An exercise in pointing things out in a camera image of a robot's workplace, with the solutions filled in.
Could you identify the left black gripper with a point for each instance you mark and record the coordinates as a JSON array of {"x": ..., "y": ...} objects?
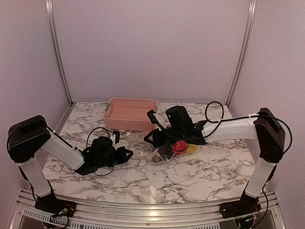
[{"x": 122, "y": 158}]

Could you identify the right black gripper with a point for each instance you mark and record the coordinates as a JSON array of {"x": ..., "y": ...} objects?
[{"x": 157, "y": 140}]

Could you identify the clear zip top bag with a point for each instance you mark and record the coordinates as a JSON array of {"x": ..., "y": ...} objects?
[{"x": 146, "y": 151}]

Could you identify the red fake pepper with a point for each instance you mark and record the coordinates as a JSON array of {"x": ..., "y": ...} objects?
[{"x": 179, "y": 147}]

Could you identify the yellow fake lemon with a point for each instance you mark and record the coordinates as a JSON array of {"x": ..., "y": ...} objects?
[{"x": 192, "y": 149}]

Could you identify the purple fake eggplant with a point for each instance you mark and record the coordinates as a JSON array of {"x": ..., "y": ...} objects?
[{"x": 165, "y": 152}]

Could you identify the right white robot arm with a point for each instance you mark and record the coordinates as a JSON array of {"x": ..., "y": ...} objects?
[{"x": 262, "y": 127}]

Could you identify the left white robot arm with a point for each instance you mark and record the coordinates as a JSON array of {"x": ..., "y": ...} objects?
[{"x": 26, "y": 138}]

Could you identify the pink perforated plastic basket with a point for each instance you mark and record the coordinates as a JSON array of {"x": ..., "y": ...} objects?
[{"x": 129, "y": 114}]

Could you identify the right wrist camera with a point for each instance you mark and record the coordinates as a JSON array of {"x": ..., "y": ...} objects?
[{"x": 157, "y": 119}]

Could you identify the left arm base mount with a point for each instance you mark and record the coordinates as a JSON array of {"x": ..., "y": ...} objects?
[{"x": 58, "y": 207}]

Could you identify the front aluminium rail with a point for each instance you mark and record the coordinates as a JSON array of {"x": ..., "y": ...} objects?
[{"x": 90, "y": 214}]

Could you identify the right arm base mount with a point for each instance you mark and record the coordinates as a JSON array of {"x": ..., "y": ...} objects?
[{"x": 245, "y": 205}]

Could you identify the right aluminium frame post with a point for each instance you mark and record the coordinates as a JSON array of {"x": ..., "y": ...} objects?
[{"x": 243, "y": 52}]

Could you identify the aluminium frame post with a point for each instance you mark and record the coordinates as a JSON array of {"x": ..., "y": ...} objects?
[
  {"x": 56, "y": 47},
  {"x": 243, "y": 52}
]

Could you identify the left aluminium frame post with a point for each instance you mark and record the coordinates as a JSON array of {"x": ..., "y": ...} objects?
[{"x": 56, "y": 47}]

